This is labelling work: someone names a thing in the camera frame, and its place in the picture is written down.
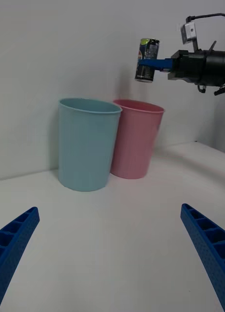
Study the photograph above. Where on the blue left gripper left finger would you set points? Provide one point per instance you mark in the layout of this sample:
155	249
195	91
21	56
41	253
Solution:
12	243

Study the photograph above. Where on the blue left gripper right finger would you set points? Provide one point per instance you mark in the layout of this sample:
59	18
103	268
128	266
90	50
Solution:
210	243

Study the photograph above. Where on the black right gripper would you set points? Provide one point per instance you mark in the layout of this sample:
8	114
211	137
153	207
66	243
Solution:
193	68

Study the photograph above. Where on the dark drink can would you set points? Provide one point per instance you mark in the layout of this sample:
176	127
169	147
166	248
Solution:
146	50

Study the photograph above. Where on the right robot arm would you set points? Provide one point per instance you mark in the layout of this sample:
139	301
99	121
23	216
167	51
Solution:
217	68

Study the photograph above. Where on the pink plastic bin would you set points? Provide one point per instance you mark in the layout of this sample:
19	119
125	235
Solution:
136	146

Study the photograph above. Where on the pale blue plastic bin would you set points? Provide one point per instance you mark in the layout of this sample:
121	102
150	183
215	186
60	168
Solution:
85	146

